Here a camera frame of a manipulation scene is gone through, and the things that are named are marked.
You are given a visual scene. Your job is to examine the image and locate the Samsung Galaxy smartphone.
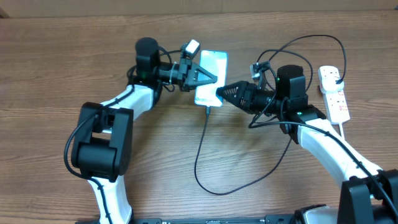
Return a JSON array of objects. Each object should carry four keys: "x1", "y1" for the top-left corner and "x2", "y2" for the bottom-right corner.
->
[{"x1": 194, "y1": 50, "x2": 228, "y2": 107}]

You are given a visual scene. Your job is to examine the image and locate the black USB charging cable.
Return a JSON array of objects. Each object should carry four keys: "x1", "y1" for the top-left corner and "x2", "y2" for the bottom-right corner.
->
[{"x1": 194, "y1": 34, "x2": 347, "y2": 196}]

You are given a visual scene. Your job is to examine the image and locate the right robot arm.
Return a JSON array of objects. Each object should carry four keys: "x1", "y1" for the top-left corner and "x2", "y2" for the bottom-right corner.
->
[{"x1": 216, "y1": 65, "x2": 397, "y2": 223}]

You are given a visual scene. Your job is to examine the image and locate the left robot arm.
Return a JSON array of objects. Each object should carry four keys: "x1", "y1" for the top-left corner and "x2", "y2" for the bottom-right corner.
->
[{"x1": 63, "y1": 37, "x2": 218, "y2": 223}]

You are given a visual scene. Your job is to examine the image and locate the white charger plug adapter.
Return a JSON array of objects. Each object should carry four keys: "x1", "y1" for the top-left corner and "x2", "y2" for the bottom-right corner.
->
[{"x1": 320, "y1": 77, "x2": 345, "y2": 94}]

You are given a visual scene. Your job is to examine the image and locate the white power strip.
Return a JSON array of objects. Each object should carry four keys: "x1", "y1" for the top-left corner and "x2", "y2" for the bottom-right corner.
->
[{"x1": 317, "y1": 65, "x2": 351, "y2": 126}]

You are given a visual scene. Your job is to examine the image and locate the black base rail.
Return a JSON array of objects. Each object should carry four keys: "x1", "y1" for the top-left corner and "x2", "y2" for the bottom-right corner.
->
[{"x1": 74, "y1": 213, "x2": 352, "y2": 224}]

